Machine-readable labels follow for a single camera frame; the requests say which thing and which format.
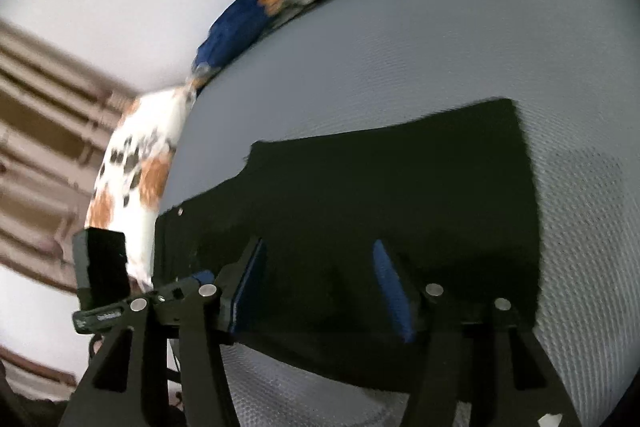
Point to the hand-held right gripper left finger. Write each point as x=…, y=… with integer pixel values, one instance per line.
x=250, y=282

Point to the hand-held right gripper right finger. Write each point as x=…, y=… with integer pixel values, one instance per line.
x=395, y=292

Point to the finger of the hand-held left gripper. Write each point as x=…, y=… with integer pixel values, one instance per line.
x=172, y=302

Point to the black pants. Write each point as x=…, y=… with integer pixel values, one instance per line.
x=375, y=187

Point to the white floral pillow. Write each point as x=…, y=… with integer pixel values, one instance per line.
x=145, y=167

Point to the striped brown curtain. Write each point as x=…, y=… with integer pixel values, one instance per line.
x=45, y=142

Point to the grey mesh bed mat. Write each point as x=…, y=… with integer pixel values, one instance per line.
x=450, y=32

